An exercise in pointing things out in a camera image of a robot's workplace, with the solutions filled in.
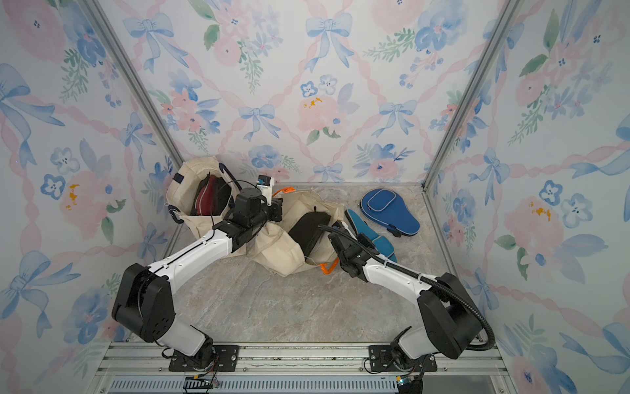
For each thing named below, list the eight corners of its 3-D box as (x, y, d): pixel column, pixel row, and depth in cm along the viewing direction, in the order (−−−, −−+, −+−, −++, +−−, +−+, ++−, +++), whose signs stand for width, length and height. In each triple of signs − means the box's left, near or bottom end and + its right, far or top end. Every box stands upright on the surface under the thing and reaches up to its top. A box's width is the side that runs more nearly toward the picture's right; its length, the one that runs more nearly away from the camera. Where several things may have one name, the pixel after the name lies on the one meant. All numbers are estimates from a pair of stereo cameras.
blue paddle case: (388, 246, 101) (391, 240, 97) (354, 201, 116) (355, 195, 112) (422, 230, 106) (425, 224, 102) (385, 189, 121) (387, 183, 117)
